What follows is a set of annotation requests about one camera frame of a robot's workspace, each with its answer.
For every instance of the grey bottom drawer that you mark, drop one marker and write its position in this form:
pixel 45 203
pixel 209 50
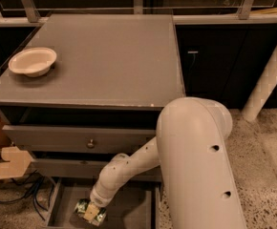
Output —
pixel 135 206

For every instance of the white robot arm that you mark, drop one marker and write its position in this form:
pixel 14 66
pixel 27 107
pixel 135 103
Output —
pixel 189 149

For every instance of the dark low cabinet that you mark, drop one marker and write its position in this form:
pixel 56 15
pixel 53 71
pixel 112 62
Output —
pixel 224 62

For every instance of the grey drawer cabinet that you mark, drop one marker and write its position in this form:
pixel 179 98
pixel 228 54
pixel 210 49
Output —
pixel 103 62

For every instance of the crushed green can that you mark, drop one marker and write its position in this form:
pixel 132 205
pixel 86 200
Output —
pixel 81 207

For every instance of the grey middle drawer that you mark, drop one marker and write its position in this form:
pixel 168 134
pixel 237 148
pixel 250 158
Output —
pixel 50 167

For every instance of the white angled post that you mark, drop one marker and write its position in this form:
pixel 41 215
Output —
pixel 262 90

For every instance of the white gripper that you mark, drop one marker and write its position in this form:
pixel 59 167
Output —
pixel 97 199

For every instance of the grey drawer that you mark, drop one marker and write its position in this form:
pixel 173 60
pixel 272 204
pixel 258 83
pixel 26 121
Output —
pixel 57 131
pixel 50 167
pixel 135 206

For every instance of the grey top drawer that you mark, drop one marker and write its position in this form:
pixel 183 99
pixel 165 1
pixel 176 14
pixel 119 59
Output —
pixel 57 131

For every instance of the metal railing frame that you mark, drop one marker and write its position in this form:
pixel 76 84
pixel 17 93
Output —
pixel 28 13

